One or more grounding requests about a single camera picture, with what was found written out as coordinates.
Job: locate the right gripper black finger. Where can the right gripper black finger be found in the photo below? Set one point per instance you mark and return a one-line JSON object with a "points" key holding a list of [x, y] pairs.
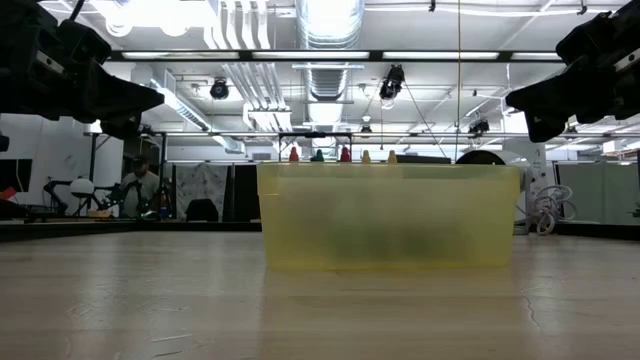
{"points": [[565, 92], [545, 127]]}

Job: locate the pale green partition screen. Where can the pale green partition screen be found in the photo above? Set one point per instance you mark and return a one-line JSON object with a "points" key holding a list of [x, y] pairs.
{"points": [[595, 192]]}

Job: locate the small red background object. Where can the small red background object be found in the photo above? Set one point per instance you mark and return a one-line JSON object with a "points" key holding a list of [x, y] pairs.
{"points": [[7, 193]]}

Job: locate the white light bar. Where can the white light bar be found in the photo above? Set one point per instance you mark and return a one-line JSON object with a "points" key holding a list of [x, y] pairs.
{"points": [[175, 55], [440, 55], [310, 55], [537, 55]]}

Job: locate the person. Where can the person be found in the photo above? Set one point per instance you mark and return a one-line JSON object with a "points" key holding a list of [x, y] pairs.
{"points": [[140, 187]]}

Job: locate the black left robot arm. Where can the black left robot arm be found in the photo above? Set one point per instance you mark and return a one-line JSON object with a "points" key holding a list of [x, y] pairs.
{"points": [[17, 60]]}

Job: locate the black background rig frame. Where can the black background rig frame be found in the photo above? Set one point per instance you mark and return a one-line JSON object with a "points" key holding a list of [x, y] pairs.
{"points": [[91, 175]]}

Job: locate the silver round ventilation duct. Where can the silver round ventilation duct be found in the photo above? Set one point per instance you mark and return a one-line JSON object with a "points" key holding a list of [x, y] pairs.
{"points": [[327, 30]]}

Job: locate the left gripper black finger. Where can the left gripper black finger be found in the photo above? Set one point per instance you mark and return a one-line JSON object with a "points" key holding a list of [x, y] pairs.
{"points": [[122, 125], [105, 90]]}

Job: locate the black ceiling-hung camera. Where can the black ceiling-hung camera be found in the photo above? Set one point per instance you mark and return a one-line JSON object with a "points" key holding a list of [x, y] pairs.
{"points": [[479, 126], [219, 89], [391, 82]]}

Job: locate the yellow translucent plastic bin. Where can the yellow translucent plastic bin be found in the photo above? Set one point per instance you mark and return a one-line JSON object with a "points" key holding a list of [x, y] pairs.
{"points": [[325, 215]]}

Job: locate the black wall screen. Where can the black wall screen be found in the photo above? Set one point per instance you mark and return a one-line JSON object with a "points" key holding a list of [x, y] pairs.
{"points": [[15, 175]]}

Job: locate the grey patterned panel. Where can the grey patterned panel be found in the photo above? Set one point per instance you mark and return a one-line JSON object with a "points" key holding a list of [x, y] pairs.
{"points": [[200, 180]]}

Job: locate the black background robot arm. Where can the black background robot arm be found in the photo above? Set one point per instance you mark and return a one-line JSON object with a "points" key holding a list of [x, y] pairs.
{"points": [[52, 192]]}

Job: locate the black background chair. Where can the black background chair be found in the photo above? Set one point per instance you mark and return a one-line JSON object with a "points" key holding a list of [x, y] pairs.
{"points": [[201, 211]]}

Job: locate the white round background lamp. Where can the white round background lamp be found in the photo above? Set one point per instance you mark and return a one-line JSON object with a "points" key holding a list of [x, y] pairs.
{"points": [[81, 187]]}

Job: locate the white camera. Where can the white camera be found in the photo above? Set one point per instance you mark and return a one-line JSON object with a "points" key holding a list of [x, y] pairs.
{"points": [[526, 190]]}

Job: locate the black monitor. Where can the black monitor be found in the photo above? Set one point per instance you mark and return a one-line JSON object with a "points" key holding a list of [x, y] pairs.
{"points": [[422, 158]]}

